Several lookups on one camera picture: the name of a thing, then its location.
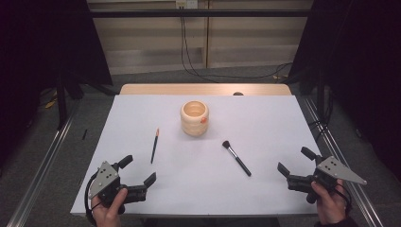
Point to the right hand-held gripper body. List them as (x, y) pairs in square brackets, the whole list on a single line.
[(331, 171)]

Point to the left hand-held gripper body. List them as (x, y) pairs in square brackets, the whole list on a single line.
[(105, 184)]

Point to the black makeup brush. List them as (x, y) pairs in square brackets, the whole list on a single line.
[(239, 161)]

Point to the cream ribbed holder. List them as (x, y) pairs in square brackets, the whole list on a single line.
[(194, 126)]

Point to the person's left hand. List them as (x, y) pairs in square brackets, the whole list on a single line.
[(108, 211)]

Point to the person's right hand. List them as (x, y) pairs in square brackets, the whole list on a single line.
[(329, 205)]

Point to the white table sheet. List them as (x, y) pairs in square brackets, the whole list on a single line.
[(195, 192)]

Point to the small black floor object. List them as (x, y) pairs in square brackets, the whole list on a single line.
[(84, 134)]

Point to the small yellow floor object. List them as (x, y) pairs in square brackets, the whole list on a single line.
[(50, 104)]

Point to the dark curtain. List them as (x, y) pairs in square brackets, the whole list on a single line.
[(362, 63), (38, 47)]

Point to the metal floor rail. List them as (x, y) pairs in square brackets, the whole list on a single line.
[(334, 148), (41, 170)]

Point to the black stand post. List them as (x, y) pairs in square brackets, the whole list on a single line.
[(61, 104)]

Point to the black horizontal frame bar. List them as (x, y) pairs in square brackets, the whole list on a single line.
[(201, 13)]

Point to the white wall socket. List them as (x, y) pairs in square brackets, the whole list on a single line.
[(186, 3)]

